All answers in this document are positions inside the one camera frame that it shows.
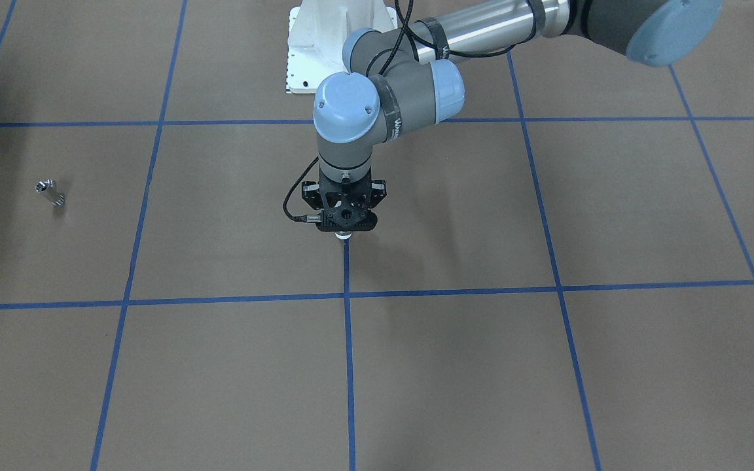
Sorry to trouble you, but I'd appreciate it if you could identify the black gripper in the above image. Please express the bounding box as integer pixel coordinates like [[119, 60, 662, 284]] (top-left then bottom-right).
[[302, 177, 387, 232]]

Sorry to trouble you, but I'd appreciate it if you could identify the chrome tee valve fitting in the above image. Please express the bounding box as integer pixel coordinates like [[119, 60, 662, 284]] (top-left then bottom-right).
[[34, 179, 66, 207]]

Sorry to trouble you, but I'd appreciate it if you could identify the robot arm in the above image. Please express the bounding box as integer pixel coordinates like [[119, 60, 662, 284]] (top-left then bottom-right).
[[282, 1, 723, 239]]

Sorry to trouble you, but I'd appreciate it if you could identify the white pedestal column base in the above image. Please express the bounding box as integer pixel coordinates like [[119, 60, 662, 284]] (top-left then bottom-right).
[[285, 1, 398, 94]]

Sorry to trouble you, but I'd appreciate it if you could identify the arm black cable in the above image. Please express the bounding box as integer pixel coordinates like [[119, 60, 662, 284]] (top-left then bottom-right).
[[282, 0, 522, 223]]

